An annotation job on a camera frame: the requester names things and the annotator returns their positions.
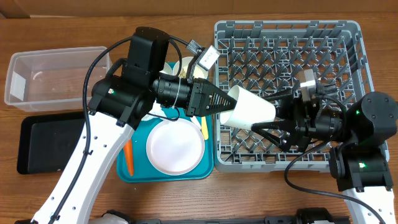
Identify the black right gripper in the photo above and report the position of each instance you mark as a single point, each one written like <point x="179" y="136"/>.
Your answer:
<point x="297" y="112"/>

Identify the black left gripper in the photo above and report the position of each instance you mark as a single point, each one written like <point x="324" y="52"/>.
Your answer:
<point x="200" y="94"/>

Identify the white plastic fork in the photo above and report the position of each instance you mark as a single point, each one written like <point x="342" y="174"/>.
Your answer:
<point x="195" y="121"/>

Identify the yellow plastic spoon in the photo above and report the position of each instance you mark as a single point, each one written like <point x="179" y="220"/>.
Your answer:
<point x="204" y="128"/>

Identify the white paper cup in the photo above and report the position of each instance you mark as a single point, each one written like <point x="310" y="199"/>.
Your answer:
<point x="249" y="109"/>

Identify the white plate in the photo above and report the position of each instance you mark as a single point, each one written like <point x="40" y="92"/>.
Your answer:
<point x="175" y="147"/>

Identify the white napkin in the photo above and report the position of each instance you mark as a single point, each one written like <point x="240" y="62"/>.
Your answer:
<point x="156" y="112"/>

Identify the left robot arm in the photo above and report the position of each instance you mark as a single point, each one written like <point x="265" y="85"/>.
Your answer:
<point x="115" y="106"/>

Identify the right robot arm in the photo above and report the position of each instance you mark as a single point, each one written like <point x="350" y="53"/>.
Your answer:
<point x="358" y="163"/>

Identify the grey dishwasher rack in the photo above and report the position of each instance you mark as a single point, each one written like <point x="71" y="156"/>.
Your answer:
<point x="265" y="57"/>

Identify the white bowl with crumbs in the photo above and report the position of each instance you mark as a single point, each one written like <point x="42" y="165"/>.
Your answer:
<point x="167" y="69"/>

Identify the teal plastic tray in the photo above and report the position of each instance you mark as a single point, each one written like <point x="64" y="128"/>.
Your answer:
<point x="143" y="169"/>

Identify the orange carrot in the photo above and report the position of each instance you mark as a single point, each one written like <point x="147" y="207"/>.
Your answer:
<point x="128" y="154"/>

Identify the clear plastic bin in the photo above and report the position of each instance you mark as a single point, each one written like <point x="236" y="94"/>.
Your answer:
<point x="48" y="80"/>

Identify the black tray bin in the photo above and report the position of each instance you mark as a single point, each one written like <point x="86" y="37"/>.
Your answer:
<point x="48" y="141"/>

